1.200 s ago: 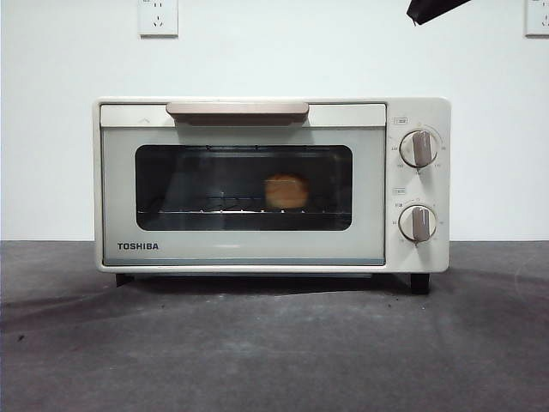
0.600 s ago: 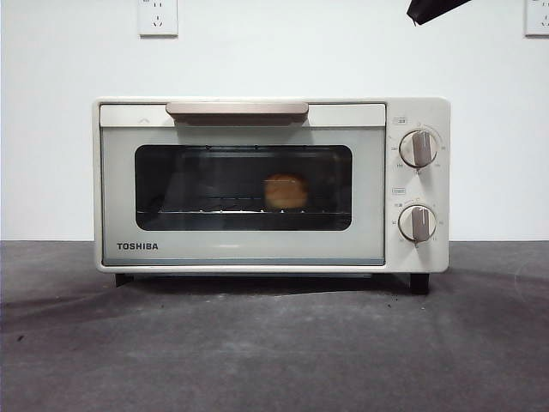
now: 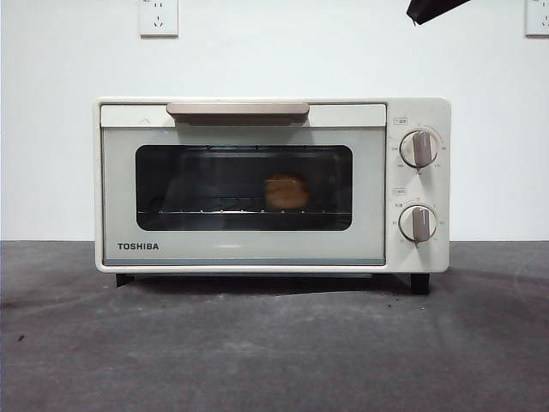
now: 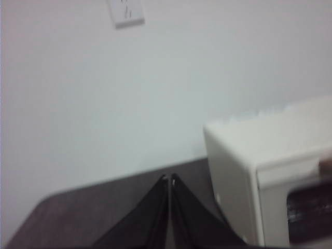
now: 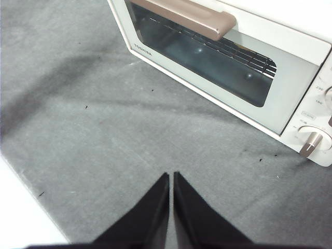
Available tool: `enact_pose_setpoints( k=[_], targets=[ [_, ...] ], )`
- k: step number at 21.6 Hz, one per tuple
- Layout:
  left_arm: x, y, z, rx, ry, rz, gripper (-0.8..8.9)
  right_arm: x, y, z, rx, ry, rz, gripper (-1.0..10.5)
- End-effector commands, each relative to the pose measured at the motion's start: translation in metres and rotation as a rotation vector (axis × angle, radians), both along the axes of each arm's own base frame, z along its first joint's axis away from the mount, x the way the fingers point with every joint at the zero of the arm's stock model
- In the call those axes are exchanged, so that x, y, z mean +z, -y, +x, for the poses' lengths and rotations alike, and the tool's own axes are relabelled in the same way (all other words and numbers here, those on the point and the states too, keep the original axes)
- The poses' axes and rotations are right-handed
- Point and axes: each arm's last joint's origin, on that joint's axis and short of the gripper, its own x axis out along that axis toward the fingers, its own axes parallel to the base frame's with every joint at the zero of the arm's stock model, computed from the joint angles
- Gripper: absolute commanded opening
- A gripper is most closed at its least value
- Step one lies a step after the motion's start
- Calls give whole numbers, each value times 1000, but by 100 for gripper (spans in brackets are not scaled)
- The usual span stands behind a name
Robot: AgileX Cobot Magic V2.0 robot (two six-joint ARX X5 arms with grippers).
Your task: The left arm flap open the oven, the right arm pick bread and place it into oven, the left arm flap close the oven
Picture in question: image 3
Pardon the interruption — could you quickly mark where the golden bread loaf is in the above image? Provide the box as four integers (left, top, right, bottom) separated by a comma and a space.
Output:
263, 172, 311, 211

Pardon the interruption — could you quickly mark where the glass oven door with handle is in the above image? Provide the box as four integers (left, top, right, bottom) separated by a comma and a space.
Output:
100, 101, 387, 267

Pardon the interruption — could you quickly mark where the cream Toshiba toaster oven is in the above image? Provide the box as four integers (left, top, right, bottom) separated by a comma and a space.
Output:
93, 96, 451, 295

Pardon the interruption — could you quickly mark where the cream oven knob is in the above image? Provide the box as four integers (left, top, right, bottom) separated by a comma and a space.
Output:
399, 130, 441, 169
397, 204, 438, 246

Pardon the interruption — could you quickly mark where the white wall socket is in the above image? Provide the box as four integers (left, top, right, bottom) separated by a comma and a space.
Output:
137, 0, 179, 38
524, 0, 549, 38

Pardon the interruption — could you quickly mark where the metal wire oven rack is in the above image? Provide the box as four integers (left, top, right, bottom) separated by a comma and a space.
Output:
136, 197, 351, 216

